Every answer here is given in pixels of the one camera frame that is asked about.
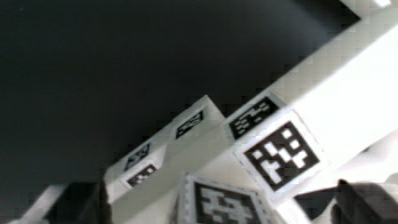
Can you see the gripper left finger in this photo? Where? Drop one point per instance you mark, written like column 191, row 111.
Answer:
column 72, row 204

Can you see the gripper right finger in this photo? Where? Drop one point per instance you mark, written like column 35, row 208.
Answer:
column 365, row 204

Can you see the white chair leg tagged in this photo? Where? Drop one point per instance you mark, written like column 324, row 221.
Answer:
column 134, row 168

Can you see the white chair back frame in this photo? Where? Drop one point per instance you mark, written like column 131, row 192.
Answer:
column 328, row 141

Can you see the small tagged cube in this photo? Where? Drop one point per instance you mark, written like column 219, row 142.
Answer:
column 216, row 203

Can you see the white chair leg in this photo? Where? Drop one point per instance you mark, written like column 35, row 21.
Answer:
column 193, row 123

